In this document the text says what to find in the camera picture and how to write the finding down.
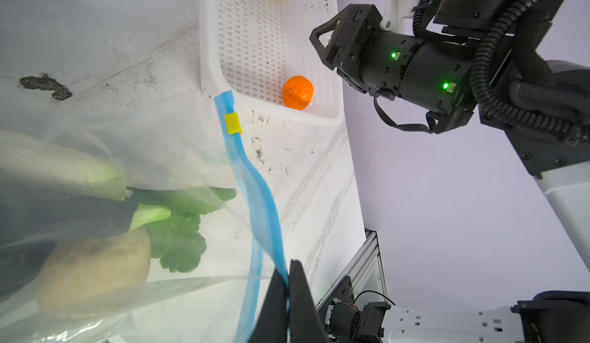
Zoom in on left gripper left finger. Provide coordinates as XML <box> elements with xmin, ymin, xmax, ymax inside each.
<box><xmin>248</xmin><ymin>269</ymin><xmax>288</xmax><ymax>343</ymax></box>

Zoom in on orange tangerine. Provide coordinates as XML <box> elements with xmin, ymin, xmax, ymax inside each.
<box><xmin>282</xmin><ymin>75</ymin><xmax>314</xmax><ymax>111</ymax></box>

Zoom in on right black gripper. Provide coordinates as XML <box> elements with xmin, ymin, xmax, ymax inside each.
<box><xmin>310</xmin><ymin>4</ymin><xmax>476</xmax><ymax>134</ymax></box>

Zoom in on clear zip top bag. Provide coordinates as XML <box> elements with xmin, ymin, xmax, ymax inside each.
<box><xmin>1</xmin><ymin>88</ymin><xmax>286</xmax><ymax>342</ymax></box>

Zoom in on white radish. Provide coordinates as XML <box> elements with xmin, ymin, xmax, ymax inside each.
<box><xmin>1</xmin><ymin>131</ymin><xmax>237</xmax><ymax>273</ymax></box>

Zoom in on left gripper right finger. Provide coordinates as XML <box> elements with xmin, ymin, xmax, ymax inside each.
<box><xmin>288</xmin><ymin>260</ymin><xmax>328</xmax><ymax>343</ymax></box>

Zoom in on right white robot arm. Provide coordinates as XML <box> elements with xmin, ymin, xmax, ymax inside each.
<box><xmin>310</xmin><ymin>0</ymin><xmax>589</xmax><ymax>262</ymax></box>

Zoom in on beige potato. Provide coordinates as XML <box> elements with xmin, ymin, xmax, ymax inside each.
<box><xmin>35</xmin><ymin>227</ymin><xmax>151</xmax><ymax>313</ymax></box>

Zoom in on white plastic food basket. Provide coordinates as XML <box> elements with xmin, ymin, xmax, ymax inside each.
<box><xmin>199</xmin><ymin>0</ymin><xmax>344</xmax><ymax>126</ymax></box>

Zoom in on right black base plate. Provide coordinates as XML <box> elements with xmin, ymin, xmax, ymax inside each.
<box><xmin>318</xmin><ymin>275</ymin><xmax>392</xmax><ymax>343</ymax></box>

